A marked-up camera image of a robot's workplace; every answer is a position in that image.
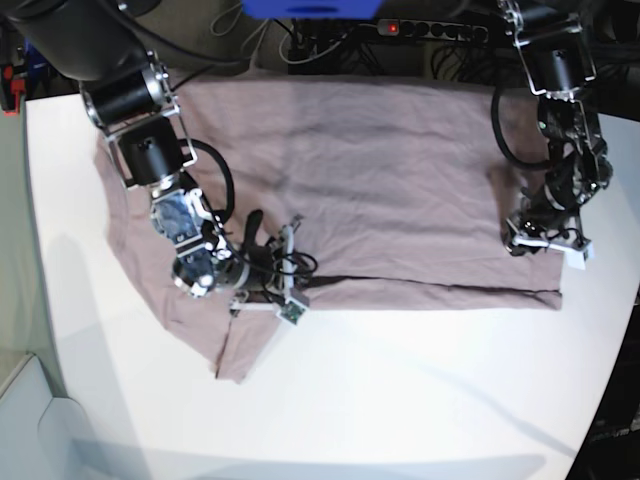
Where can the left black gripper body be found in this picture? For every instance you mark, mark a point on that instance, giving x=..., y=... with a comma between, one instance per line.
x=543, y=218

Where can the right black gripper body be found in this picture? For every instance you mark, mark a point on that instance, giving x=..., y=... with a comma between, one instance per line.
x=257, y=274

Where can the mauve pink t-shirt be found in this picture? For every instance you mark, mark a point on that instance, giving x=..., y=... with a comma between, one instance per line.
x=400, y=187

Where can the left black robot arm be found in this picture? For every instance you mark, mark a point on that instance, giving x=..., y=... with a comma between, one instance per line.
x=559, y=70

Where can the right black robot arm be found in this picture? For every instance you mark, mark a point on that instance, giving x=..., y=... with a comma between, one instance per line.
x=127, y=96

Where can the black power strip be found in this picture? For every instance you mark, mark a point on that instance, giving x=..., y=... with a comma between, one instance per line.
x=430, y=30

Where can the red and black clamp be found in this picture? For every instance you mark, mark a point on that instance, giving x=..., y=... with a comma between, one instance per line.
x=13, y=87

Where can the white camera bracket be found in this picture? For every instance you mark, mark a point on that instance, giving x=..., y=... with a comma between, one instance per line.
x=293, y=267
x=575, y=256

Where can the blue plastic mount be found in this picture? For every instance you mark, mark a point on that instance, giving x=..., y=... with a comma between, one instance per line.
x=311, y=9

